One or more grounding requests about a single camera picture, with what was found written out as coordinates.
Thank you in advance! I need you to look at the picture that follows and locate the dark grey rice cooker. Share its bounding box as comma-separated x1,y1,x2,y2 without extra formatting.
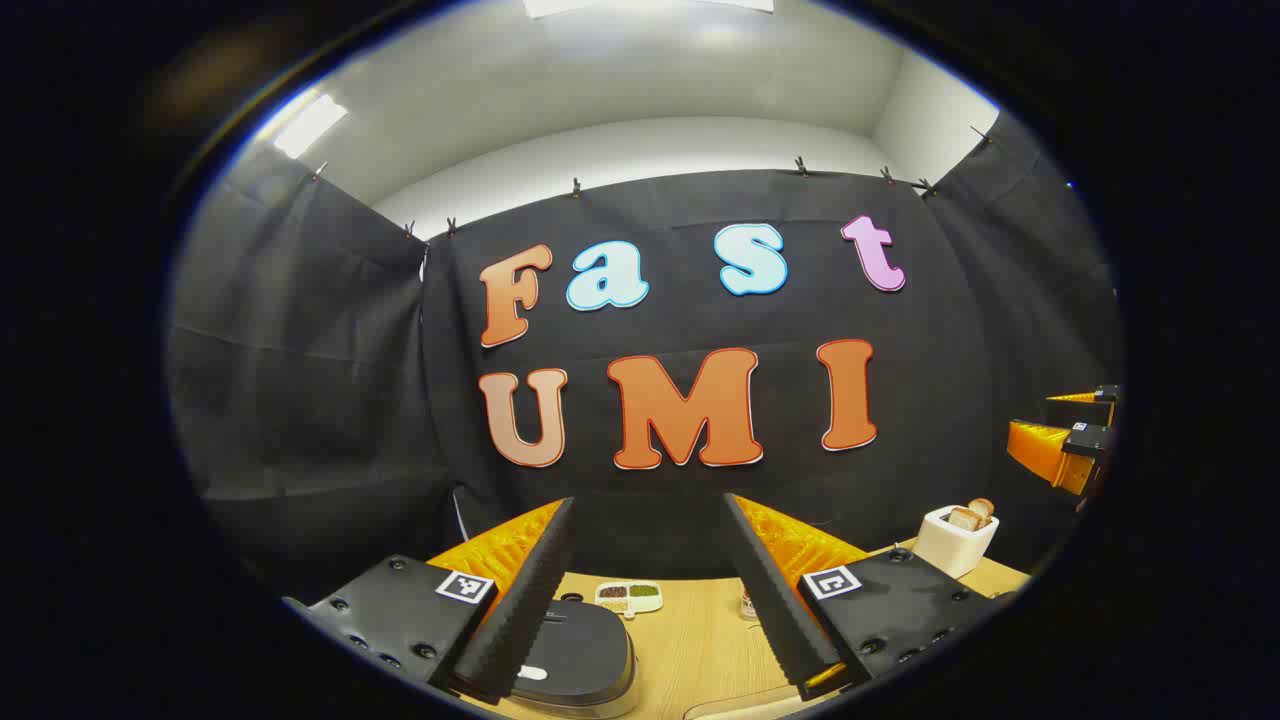
510,598,638,719

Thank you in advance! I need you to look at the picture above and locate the white toaster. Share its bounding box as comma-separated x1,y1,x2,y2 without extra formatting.
913,505,1000,579

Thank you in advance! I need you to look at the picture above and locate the white divided bean dish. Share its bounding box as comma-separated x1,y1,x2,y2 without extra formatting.
595,582,664,619

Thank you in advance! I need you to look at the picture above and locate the row of black cloth clips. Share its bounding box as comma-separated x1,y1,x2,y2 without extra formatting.
310,125,996,238

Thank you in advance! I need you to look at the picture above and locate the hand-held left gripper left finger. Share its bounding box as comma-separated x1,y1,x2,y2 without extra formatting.
283,497,578,706

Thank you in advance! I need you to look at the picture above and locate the ceiling light panel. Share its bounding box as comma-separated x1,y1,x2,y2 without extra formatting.
273,93,349,159
523,0,776,19

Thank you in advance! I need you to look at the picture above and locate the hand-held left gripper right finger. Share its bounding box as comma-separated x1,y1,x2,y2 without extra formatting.
722,492,1001,701

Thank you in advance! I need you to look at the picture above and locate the black backdrop cloth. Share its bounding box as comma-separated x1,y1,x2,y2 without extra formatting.
165,110,1126,601

